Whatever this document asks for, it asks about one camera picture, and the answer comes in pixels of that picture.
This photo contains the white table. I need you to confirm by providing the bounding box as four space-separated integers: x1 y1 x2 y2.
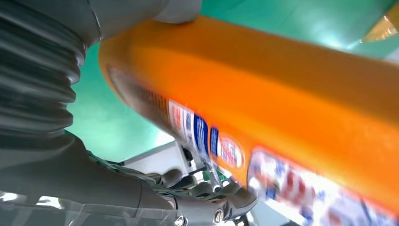
121 140 203 177

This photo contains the yellow taped cardboard box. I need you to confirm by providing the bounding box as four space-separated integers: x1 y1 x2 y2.
361 3 399 44

